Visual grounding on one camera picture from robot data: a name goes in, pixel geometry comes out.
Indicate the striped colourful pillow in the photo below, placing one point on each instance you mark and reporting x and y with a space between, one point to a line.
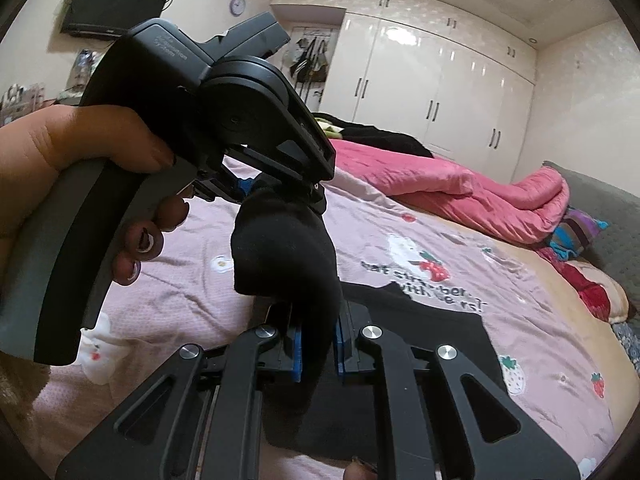
575 233

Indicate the pink strawberry print bedspread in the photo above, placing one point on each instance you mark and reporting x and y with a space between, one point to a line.
187 295

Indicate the green garment on bed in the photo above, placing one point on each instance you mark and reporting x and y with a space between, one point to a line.
330 130

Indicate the red patterned blanket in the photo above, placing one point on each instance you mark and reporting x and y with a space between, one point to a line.
603 297

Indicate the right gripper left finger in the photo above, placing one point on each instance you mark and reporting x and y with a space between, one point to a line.
198 416

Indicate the round wall clock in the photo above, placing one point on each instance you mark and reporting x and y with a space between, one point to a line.
237 7

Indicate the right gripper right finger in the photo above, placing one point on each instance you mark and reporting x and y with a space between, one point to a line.
437 414

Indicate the pink quilted comforter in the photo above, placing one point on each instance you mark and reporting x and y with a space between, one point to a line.
523 213

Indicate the black wall television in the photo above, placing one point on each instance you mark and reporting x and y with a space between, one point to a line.
108 19

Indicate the black garment on bed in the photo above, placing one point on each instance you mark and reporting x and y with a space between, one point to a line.
375 137

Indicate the grey padded headboard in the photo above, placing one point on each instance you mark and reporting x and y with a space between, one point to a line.
616 249

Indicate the left hand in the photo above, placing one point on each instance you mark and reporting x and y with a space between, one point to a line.
37 147

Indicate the black IKISS sweater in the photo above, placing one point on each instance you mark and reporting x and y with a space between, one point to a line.
282 252

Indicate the hanging bags on door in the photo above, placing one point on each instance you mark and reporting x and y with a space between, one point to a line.
306 59

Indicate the white wardrobe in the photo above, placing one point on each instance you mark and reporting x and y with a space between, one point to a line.
455 82

